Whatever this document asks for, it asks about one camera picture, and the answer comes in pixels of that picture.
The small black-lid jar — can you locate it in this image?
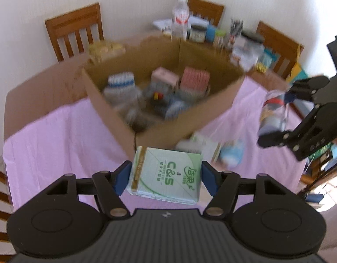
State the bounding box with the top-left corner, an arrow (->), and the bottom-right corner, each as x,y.
189,24 -> 207,43

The blue round toy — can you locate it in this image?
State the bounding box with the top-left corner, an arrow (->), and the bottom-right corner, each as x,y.
219,139 -> 244,168

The wooden chair right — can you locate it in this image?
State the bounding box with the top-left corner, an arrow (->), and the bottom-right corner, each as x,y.
188,0 -> 225,27

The cardboard box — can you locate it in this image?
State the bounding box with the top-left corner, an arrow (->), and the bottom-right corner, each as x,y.
82,37 -> 244,158

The large black-lid plastic jar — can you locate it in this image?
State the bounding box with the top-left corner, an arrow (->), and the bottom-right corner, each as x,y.
230,30 -> 264,72

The pink cosmetic box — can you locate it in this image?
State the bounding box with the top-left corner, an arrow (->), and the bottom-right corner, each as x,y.
151,67 -> 179,87

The blue small container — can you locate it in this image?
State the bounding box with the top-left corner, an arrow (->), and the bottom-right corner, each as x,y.
205,24 -> 217,43

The wooden chair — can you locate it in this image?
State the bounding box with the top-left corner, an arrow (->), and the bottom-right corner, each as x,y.
188,0 -> 225,27
45,2 -> 104,62

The pink table cloth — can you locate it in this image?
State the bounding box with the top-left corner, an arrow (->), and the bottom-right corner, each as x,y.
2,78 -> 305,209

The green tissue pack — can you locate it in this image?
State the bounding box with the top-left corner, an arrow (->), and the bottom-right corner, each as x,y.
126,146 -> 203,205

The grey toy elephant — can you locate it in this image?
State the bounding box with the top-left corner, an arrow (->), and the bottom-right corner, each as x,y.
143,82 -> 174,117

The clear capsule jar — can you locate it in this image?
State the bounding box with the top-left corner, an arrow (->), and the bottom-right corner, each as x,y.
258,90 -> 288,137

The white medical swab container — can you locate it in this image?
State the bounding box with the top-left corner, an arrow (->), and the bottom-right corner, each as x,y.
174,132 -> 222,162

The clear plastic water bottle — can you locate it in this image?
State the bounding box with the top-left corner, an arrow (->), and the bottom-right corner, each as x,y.
171,0 -> 190,40

